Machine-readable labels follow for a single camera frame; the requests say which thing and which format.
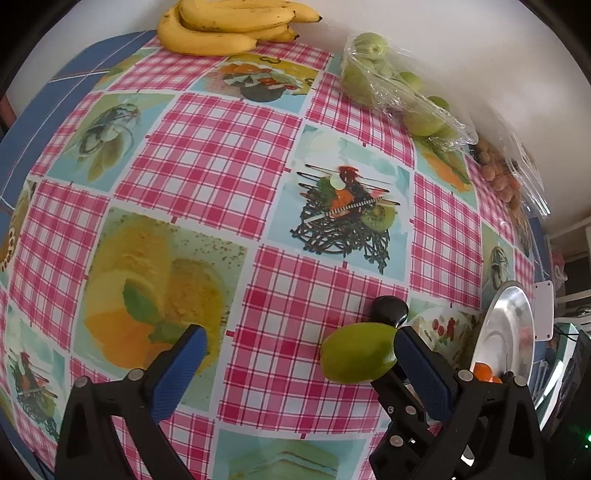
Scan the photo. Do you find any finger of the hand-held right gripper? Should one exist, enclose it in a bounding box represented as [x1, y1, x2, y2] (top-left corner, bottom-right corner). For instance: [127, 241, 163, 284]
[368, 364, 462, 480]

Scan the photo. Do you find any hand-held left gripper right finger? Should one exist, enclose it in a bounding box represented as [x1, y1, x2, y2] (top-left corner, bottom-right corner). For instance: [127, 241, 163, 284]
[394, 327, 549, 480]

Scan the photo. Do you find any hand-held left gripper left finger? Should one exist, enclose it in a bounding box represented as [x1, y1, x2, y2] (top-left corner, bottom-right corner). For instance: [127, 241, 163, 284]
[54, 324, 208, 480]

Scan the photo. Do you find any large green pear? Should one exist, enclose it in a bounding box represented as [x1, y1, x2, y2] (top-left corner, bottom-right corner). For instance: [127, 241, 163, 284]
[320, 322, 400, 383]

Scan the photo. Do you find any round metal plate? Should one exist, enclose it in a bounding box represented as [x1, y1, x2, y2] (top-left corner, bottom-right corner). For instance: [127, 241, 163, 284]
[468, 281, 536, 384]

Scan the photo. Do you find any pile of small green fruits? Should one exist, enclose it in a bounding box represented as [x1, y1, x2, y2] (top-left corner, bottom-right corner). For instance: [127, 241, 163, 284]
[342, 31, 458, 139]

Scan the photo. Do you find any dark purple plum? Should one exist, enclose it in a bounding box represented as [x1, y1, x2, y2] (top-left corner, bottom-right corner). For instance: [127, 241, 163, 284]
[372, 295, 409, 329]

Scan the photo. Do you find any white plastic panel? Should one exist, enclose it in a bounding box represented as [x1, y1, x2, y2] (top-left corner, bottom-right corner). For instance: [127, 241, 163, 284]
[532, 280, 555, 342]

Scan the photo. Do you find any pile of brown longans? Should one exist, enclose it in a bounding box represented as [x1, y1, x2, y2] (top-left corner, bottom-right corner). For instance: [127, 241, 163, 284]
[475, 138, 522, 210]

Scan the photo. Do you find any bag of brown longans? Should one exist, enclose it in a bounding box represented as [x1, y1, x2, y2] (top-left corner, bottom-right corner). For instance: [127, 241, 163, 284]
[501, 134, 552, 217]

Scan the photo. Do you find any pink checked picture tablecloth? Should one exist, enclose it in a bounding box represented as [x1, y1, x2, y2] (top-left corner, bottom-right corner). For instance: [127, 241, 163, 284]
[0, 30, 546, 480]

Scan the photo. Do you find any bag of green apples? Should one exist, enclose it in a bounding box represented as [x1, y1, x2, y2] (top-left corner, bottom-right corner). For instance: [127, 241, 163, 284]
[339, 32, 478, 151]

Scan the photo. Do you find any large yellow banana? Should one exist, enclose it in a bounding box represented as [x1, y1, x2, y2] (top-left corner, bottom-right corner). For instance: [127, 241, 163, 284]
[157, 4, 258, 56]

